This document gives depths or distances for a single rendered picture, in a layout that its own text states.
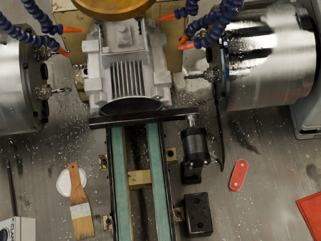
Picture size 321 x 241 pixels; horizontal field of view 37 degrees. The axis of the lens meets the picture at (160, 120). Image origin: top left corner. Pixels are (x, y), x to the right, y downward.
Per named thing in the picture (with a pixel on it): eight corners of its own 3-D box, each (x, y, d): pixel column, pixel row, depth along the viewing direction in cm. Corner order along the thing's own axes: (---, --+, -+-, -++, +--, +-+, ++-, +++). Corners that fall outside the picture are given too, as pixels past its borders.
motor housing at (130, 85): (91, 60, 126) (79, 19, 109) (163, 53, 127) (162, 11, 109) (95, 130, 119) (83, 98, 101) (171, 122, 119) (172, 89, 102)
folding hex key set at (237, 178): (237, 159, 128) (238, 157, 126) (248, 163, 128) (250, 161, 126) (227, 189, 125) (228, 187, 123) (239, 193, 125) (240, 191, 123)
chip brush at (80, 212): (63, 165, 128) (62, 164, 127) (81, 161, 128) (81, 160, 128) (76, 241, 120) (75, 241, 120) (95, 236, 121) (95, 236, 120)
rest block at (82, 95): (80, 82, 137) (72, 62, 126) (103, 80, 137) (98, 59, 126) (80, 101, 135) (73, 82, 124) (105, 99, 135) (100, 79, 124)
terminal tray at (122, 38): (100, 26, 112) (95, 8, 105) (144, 22, 113) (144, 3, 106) (103, 71, 108) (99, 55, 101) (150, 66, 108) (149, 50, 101)
